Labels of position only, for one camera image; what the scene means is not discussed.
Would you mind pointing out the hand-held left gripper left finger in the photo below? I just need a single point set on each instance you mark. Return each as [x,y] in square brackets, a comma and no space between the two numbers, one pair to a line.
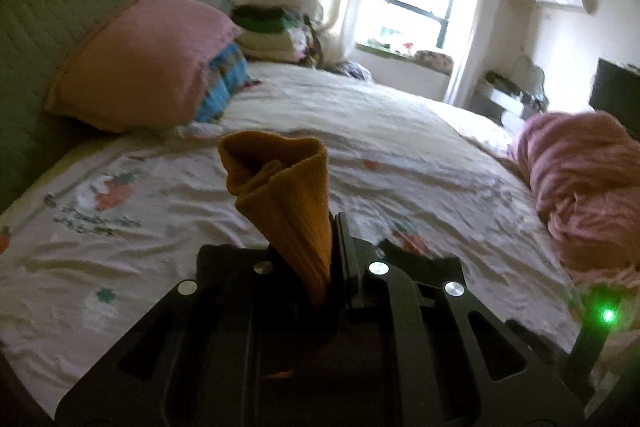
[232,289]

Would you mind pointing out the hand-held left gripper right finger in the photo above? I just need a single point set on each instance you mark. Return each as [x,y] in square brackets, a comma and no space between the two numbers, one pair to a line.
[343,259]

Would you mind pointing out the orange ribbed sock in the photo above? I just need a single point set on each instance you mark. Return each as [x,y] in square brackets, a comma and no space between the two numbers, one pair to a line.
[295,212]

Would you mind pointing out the pile of folded clothes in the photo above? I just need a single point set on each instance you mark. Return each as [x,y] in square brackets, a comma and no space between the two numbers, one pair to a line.
[267,34]

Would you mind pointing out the white printed bed sheet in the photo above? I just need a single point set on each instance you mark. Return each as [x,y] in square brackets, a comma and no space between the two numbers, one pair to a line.
[400,167]

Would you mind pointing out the pink fuzzy blanket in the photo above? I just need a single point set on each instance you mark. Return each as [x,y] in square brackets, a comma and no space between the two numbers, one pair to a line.
[585,187]

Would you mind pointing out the blue plaid pillow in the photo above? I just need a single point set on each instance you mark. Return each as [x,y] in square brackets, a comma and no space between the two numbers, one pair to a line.
[225,82]

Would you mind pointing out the patterned windowsill cushion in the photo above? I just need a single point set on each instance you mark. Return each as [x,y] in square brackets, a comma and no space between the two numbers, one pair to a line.
[434,59]

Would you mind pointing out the white dressing table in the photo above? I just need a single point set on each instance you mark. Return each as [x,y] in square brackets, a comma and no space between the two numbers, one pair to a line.
[505,99]

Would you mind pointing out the pink pillow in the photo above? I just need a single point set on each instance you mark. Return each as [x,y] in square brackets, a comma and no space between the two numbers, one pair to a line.
[145,62]

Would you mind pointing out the grey padded headboard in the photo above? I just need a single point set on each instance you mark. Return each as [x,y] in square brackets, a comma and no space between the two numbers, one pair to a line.
[45,37]

